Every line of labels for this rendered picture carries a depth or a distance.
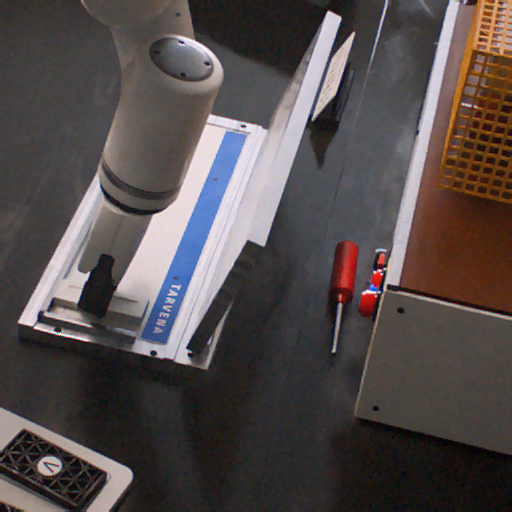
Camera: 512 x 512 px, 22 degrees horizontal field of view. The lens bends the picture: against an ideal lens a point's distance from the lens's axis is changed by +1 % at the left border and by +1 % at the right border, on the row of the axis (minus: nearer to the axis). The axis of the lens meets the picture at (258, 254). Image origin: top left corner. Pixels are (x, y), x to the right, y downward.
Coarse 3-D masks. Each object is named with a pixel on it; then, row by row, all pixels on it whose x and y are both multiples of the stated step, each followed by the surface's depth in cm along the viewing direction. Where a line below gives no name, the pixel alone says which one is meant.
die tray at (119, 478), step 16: (0, 416) 133; (16, 416) 133; (0, 432) 131; (16, 432) 131; (48, 432) 132; (0, 448) 130; (64, 448) 131; (80, 448) 131; (96, 464) 130; (112, 464) 130; (0, 480) 127; (112, 480) 128; (128, 480) 129; (0, 496) 126; (16, 496) 126; (32, 496) 126; (96, 496) 127; (112, 496) 127
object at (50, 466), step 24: (24, 432) 130; (0, 456) 128; (24, 456) 128; (48, 456) 128; (72, 456) 129; (24, 480) 126; (48, 480) 126; (72, 480) 126; (96, 480) 127; (72, 504) 124
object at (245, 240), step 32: (320, 32) 156; (320, 64) 151; (288, 96) 163; (288, 128) 141; (256, 160) 161; (288, 160) 137; (256, 192) 151; (256, 224) 128; (224, 256) 143; (256, 256) 128; (224, 288) 131; (192, 352) 138
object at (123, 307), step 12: (60, 288) 144; (72, 288) 144; (60, 300) 143; (72, 300) 143; (120, 300) 144; (132, 300) 144; (144, 300) 144; (108, 312) 143; (120, 312) 142; (132, 312) 142; (144, 312) 143
